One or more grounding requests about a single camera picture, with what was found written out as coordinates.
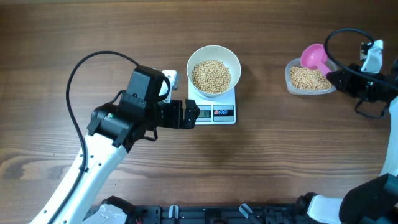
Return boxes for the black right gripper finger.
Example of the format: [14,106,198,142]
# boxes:
[326,69,363,86]
[326,74,357,97]

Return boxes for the pink plastic measuring scoop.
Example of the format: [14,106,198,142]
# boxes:
[300,44,331,77]

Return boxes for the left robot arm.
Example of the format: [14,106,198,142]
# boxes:
[33,65,200,223]

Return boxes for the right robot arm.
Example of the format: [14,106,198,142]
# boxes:
[295,62,397,223]

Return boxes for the white digital kitchen scale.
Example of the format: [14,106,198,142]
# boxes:
[188,82,236,125]

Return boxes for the soybeans in white bowl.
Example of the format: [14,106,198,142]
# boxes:
[192,60,231,94]

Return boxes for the white round bowl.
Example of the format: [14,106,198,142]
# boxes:
[186,45,242,98]

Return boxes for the yellow soybeans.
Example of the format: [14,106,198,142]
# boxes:
[289,67,332,90]

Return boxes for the clear plastic container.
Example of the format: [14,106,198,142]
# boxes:
[285,58,336,95]

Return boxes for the left black cable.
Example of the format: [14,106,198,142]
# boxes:
[65,50,141,224]

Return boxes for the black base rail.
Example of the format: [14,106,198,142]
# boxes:
[126,205,294,224]

